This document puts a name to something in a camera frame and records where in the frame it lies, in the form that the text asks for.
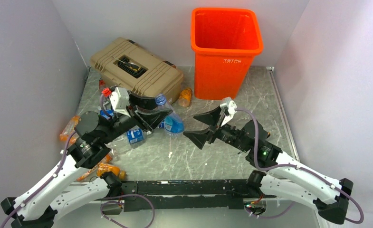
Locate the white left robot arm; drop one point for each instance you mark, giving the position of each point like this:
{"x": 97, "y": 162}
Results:
{"x": 47, "y": 201}

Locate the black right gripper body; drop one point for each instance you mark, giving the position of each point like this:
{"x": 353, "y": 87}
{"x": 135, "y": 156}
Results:
{"x": 228, "y": 134}

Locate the orange label flattened bottle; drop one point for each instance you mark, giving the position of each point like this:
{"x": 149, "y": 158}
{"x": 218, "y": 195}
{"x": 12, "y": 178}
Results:
{"x": 106, "y": 159}

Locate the tan plastic toolbox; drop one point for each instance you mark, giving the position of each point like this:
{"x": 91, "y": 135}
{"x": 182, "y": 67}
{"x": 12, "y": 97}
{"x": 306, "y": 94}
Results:
{"x": 162, "y": 77}

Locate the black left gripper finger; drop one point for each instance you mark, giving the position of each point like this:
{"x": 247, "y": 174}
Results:
{"x": 143, "y": 102}
{"x": 150, "y": 119}

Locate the large orange bottle left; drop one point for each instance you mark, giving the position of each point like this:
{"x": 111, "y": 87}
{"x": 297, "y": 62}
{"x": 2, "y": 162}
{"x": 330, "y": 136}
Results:
{"x": 69, "y": 129}

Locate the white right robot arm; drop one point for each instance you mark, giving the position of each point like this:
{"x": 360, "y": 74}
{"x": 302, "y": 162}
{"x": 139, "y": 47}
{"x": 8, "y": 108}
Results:
{"x": 276, "y": 172}

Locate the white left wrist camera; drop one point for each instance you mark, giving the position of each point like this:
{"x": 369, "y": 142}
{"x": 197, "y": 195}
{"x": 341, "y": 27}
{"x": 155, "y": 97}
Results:
{"x": 119, "y": 99}

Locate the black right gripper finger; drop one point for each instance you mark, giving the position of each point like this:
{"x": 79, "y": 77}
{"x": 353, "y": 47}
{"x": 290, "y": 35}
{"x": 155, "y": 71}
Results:
{"x": 210, "y": 117}
{"x": 198, "y": 138}

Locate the pepsi bottle blue label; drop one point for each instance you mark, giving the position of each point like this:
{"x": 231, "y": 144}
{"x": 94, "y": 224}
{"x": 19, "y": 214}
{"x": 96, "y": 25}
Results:
{"x": 107, "y": 113}

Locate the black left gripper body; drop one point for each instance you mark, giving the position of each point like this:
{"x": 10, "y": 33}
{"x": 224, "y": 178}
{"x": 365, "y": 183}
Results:
{"x": 121, "y": 123}

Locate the crushed blue label water bottle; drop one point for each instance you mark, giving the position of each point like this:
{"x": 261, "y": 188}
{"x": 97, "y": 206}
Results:
{"x": 173, "y": 124}

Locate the screwdriver in toolbox lid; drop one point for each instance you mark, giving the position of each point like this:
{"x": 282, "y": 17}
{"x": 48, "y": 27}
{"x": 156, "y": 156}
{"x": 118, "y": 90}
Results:
{"x": 131, "y": 68}

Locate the orange plastic bin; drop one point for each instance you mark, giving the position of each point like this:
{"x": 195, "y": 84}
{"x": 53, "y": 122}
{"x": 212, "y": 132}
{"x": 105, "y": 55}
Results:
{"x": 225, "y": 42}

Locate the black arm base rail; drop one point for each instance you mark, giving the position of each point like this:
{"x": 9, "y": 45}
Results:
{"x": 185, "y": 194}

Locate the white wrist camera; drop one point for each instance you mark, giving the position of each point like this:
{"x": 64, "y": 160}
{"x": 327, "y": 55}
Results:
{"x": 227, "y": 110}
{"x": 119, "y": 99}

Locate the small orange juice bottle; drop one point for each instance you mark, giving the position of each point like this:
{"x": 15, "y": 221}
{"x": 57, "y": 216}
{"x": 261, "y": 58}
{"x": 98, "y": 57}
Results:
{"x": 184, "y": 99}

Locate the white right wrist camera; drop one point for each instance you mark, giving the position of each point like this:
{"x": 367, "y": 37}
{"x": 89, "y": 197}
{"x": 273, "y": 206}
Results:
{"x": 227, "y": 110}

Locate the orange bottle near base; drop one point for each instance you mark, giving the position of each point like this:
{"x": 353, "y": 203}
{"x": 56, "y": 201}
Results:
{"x": 105, "y": 167}

